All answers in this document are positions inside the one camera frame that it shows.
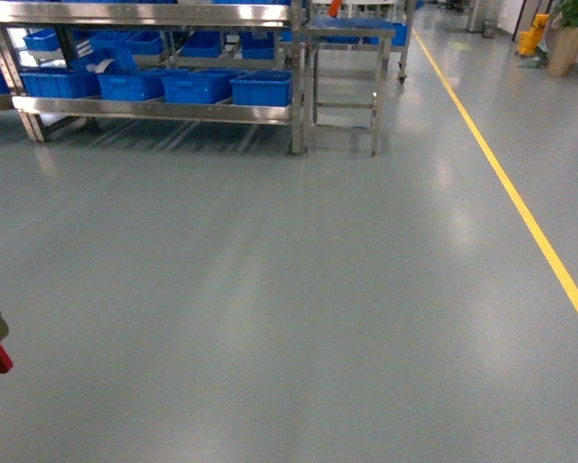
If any blue bin with orange caps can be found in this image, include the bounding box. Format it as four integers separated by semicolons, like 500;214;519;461
230;70;292;107

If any empty blue plastic bin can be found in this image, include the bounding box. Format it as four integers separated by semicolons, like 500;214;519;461
161;69;244;104

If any small steel side table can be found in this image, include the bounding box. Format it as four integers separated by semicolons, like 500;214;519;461
303;16;397;156

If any stainless steel flow rack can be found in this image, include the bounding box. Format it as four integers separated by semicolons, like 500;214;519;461
0;1;306;154

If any blue plastic bin far left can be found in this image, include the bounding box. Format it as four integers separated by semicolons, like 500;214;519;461
20;68;101;99

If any yellow mop bucket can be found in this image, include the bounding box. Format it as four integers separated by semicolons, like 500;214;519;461
516;14;549;57

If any potted plant beige planter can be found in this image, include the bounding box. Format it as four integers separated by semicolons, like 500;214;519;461
546;0;578;77

